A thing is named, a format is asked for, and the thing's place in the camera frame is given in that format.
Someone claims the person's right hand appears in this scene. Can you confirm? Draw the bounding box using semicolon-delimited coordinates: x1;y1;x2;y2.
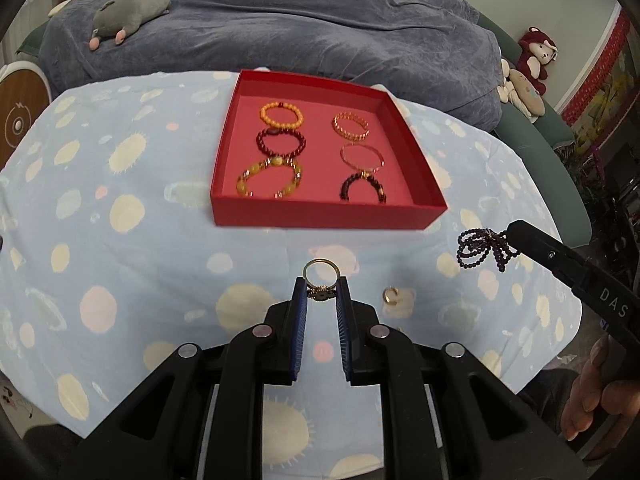
560;336;623;443

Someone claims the teal padded bed frame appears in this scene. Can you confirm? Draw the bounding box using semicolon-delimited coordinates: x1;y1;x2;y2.
477;12;593;248

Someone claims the green houseplant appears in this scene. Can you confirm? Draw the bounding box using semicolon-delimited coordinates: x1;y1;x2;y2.
555;142;640;243

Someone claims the red patterned wall hanging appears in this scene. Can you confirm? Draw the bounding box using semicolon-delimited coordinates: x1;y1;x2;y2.
560;10;632;127

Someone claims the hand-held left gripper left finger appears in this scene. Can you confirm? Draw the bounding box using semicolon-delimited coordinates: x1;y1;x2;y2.
60;277;309;480

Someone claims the gold ring with red gem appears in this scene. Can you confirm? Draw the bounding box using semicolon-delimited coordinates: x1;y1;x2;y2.
301;258;342;303

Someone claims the thin gold bangle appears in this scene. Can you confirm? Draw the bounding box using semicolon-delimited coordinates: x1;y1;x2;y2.
339;143;386;173

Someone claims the grey plush mouse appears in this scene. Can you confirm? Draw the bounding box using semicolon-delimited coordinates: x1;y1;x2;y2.
89;0;173;52

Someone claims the purple bead bracelet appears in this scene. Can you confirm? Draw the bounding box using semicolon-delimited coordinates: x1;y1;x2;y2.
456;227;521;273

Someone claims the light blue spotted sheet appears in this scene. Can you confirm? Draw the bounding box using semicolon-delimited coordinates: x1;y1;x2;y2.
0;67;583;480

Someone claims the white device with wooden disc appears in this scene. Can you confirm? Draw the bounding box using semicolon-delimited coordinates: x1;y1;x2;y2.
0;57;52;173

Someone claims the dark red bead bracelet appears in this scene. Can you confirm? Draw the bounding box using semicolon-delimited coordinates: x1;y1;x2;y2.
256;127;307;160

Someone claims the beige spotted plush toy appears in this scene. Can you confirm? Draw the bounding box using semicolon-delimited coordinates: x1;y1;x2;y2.
497;57;546;120

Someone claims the red monkey plush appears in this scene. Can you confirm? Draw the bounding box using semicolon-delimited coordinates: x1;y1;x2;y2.
516;26;558;95

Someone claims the yellow-green bead bracelet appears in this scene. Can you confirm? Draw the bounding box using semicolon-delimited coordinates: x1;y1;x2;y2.
236;157;304;199

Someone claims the dark brown bead bracelet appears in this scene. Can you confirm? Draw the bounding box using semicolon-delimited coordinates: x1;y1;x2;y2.
339;172;388;204

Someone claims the orange bead bracelet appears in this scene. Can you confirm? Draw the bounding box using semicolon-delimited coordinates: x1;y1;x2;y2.
258;101;305;131

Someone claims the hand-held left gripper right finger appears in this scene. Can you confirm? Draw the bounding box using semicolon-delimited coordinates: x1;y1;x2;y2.
335;277;592;480

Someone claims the red cardboard box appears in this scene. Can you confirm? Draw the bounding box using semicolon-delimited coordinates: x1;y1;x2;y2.
210;69;448;231

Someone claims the gold leaf cuff bracelet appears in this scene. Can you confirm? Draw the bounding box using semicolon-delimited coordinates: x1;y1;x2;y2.
332;111;371;142

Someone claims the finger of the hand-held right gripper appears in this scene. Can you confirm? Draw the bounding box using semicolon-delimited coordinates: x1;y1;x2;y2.
504;219;588;286

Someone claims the grey-blue blanket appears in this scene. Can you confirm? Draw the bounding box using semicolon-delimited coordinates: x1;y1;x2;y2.
37;0;503;128

